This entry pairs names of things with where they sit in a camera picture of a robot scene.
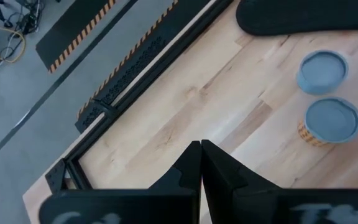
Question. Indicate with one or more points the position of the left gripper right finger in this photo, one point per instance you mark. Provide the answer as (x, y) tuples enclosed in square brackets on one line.
[(244, 205)]

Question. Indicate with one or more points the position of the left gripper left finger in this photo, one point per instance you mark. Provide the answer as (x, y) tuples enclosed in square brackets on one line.
[(166, 205)]

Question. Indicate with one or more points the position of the light blue short can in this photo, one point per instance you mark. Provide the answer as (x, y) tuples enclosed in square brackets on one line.
[(322, 71)]

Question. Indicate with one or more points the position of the black perforated hazard-striped mat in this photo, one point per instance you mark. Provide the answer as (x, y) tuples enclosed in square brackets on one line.
[(146, 56)]

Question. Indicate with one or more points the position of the black oven mitt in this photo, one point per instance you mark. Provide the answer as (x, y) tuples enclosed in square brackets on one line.
[(306, 15)]

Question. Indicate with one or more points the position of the black hazard-striped floor mat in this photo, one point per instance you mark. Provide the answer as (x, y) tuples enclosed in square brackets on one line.
[(73, 28)]

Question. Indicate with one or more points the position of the black aluminium table frame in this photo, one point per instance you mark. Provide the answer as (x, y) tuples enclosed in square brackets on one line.
[(178, 49)]

